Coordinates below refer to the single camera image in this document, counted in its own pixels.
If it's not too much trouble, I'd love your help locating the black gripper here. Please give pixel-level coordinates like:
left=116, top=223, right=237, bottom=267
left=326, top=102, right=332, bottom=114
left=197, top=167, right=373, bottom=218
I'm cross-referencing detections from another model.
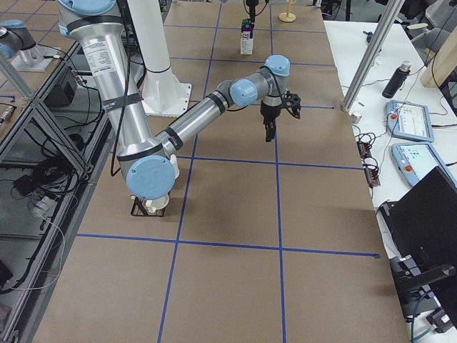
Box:
left=261, top=104, right=281, bottom=142
left=244, top=0, right=259, bottom=24

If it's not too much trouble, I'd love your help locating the blue white milk carton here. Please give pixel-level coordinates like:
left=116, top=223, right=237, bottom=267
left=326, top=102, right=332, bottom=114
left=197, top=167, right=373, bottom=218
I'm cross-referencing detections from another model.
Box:
left=240, top=18, right=254, bottom=55

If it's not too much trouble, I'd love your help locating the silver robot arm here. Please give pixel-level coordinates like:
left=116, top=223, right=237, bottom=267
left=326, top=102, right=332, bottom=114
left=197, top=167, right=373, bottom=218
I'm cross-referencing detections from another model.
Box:
left=57, top=1, right=290, bottom=200
left=1, top=1, right=123, bottom=68

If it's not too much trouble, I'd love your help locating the wooden cup tree stand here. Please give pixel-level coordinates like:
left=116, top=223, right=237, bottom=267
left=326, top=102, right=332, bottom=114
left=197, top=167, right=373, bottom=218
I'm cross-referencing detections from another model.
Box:
left=278, top=0, right=296, bottom=23

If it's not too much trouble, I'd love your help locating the small metal cylinder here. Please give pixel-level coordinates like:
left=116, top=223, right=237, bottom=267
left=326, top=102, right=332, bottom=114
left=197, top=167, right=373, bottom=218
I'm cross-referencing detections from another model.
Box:
left=350, top=111, right=362, bottom=124

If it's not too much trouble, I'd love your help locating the black power strip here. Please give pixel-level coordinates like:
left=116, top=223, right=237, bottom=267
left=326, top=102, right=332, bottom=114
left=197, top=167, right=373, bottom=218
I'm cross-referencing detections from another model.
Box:
left=356, top=141, right=381, bottom=188

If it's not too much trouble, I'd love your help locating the white mug upper rack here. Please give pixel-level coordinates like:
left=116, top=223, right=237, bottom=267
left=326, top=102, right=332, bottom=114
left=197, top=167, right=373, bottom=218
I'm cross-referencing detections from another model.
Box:
left=169, top=154, right=180, bottom=179

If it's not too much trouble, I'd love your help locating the white mug rack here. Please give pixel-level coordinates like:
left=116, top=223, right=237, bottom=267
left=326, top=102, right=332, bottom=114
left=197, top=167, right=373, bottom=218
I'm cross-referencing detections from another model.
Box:
left=144, top=195, right=169, bottom=216
left=169, top=154, right=180, bottom=179

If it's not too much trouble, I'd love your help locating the upper teach pendant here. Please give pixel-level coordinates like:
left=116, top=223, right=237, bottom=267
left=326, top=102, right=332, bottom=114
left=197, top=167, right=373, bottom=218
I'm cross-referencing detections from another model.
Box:
left=386, top=100, right=434, bottom=142

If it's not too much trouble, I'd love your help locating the teach pendant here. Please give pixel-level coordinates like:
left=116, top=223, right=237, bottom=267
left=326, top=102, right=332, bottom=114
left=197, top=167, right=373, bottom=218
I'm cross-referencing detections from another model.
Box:
left=391, top=142, right=446, bottom=186
left=386, top=100, right=434, bottom=142

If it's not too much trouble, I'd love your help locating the black water bottle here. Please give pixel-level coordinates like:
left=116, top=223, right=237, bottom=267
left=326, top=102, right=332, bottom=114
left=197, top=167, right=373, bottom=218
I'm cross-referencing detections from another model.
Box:
left=381, top=61, right=411, bottom=99

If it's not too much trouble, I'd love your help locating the white mug lower rack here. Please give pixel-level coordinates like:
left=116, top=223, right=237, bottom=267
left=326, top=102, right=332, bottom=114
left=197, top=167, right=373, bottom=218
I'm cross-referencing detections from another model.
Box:
left=144, top=195, right=169, bottom=216

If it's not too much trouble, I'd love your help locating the lower teach pendant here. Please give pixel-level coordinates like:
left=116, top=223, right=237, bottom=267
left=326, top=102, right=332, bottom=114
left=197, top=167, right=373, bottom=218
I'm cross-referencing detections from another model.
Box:
left=391, top=142, right=446, bottom=186

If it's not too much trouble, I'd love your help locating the black laptop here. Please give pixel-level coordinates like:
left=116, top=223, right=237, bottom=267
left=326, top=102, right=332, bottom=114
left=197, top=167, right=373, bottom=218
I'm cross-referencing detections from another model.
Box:
left=379, top=166, right=456, bottom=272

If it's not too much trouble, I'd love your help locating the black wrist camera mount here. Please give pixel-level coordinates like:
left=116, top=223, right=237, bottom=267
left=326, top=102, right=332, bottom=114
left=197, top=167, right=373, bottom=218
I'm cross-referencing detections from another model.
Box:
left=283, top=91, right=301, bottom=119

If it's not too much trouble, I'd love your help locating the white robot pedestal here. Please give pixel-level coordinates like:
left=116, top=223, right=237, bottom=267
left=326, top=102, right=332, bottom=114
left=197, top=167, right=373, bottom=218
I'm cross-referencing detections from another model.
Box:
left=128, top=0, right=191, bottom=117

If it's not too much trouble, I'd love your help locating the aluminium frame post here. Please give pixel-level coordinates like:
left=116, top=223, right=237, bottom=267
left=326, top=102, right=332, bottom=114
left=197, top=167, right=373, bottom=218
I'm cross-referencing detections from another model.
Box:
left=341, top=0, right=405, bottom=112

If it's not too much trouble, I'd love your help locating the black wire mug rack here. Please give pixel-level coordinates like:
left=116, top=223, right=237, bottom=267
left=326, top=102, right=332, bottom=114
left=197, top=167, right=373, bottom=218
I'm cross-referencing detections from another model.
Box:
left=130, top=196, right=166, bottom=217

